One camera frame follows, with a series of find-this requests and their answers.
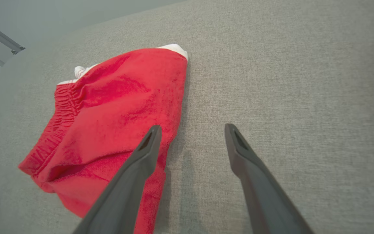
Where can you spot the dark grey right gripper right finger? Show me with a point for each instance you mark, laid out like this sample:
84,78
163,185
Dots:
265,195

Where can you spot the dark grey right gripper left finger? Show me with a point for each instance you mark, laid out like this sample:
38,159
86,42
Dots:
122,195

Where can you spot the red shorts with white stripes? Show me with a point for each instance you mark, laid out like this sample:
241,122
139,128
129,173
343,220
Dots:
115,107

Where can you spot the grey metal partition post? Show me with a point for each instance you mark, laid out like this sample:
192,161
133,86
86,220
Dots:
2,37

